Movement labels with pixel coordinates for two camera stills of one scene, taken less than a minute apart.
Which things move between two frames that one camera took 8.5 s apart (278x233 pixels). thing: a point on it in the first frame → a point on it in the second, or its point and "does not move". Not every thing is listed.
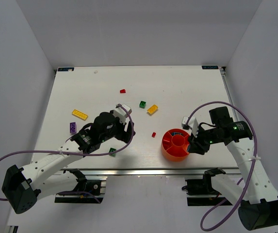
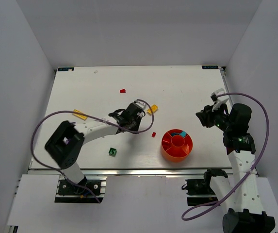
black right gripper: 196,143 → 206,116
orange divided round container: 174,144 does not move
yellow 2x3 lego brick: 152,109 does not move
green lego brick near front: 111,150 does not move
